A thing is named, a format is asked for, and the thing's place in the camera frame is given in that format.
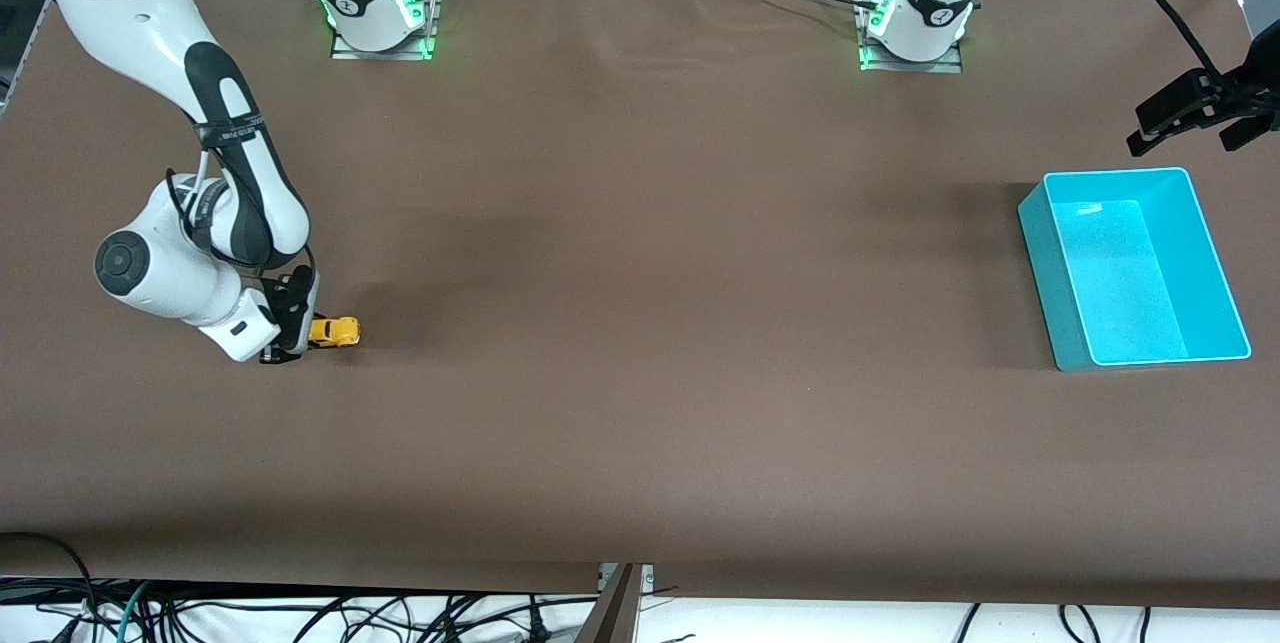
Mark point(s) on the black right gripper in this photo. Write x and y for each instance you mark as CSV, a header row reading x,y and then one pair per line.
x,y
287,297

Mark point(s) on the turquoise plastic storage box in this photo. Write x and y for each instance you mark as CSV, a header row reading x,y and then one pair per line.
x,y
1130,273

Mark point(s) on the yellow beetle toy car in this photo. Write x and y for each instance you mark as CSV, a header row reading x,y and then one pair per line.
x,y
335,331

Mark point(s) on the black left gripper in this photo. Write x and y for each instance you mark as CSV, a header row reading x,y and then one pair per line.
x,y
1255,83

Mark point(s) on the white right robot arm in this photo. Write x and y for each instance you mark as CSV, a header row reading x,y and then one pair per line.
x,y
130,23

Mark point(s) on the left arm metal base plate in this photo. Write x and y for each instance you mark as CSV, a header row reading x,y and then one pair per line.
x,y
915,66

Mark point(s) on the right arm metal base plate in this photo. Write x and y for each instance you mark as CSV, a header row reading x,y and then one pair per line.
x,y
430,23

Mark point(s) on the aluminium support post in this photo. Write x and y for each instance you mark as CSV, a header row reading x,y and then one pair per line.
x,y
612,613

